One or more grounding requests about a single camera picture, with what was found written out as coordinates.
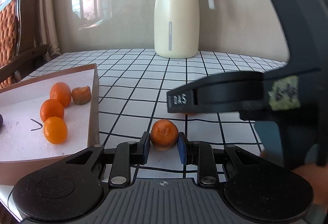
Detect wrinkled tangerine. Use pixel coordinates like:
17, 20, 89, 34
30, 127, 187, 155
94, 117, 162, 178
150, 119, 179, 151

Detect small orange kumquat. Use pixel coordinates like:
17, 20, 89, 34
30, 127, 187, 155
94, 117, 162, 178
43, 116, 68, 145

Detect large orange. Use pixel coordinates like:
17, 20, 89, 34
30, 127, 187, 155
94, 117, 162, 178
292, 163, 328, 210

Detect small orange tangerine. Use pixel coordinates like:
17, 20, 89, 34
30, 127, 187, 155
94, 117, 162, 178
40, 99, 65, 122

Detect white tray brown rim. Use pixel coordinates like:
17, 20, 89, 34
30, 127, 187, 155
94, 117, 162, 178
1, 64, 99, 185

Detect white grid tablecloth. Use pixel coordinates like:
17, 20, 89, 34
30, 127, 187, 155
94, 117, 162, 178
1, 49, 286, 223

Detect dark passion fruit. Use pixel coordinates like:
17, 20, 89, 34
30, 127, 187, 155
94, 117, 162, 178
0, 114, 3, 128

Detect cream thermos jug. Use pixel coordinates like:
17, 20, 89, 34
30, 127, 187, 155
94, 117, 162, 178
154, 0, 215, 59

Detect wooden sofa orange cushions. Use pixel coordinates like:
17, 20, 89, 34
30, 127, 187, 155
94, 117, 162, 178
1, 0, 48, 88

